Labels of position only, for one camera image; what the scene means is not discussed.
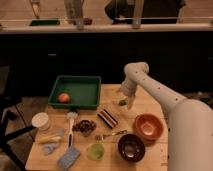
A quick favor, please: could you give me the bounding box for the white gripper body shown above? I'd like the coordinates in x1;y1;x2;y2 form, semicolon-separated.
120;78;137;97

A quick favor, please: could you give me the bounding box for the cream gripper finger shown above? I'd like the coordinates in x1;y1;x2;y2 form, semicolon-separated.
127;96;135;110

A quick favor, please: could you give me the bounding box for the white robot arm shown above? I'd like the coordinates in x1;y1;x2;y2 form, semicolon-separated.
121;62;213;171

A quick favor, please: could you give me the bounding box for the green small cup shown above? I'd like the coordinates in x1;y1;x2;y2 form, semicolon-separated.
87;143;105;160

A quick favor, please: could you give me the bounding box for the white paper cup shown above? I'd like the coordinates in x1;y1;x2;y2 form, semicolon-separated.
31;112;50;131

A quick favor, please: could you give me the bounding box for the striped black white block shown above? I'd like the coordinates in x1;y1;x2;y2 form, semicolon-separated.
97;109;118;129

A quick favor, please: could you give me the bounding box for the orange bowl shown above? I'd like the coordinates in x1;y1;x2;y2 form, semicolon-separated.
133;114;164;141

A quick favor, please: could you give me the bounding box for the dark brown bowl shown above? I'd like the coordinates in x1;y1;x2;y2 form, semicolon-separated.
118;134;145;163

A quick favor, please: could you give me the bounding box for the metal fork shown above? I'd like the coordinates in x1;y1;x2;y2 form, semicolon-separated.
95;130;128;141

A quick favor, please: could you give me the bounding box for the bunch of dark grapes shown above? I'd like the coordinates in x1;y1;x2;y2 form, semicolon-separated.
72;120;96;137

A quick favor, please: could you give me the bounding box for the green plastic tray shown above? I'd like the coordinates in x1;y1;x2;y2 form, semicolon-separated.
48;75;101;110

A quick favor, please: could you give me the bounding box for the white dish brush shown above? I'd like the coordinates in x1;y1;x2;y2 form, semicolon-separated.
67;112;78;146

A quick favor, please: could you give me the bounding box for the red apple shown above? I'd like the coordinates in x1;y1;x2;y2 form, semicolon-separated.
57;93;71;103

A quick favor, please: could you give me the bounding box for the dark red object on shelf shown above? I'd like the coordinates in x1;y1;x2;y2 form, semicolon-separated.
83;18;93;25

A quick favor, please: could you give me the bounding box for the yellow banana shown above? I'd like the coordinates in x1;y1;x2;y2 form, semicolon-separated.
36;136;62;144

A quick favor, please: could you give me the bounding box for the green object on shelf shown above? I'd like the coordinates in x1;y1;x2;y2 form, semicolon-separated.
29;19;60;26

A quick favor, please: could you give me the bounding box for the black chair frame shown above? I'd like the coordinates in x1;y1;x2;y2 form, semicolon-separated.
0;65;34;171

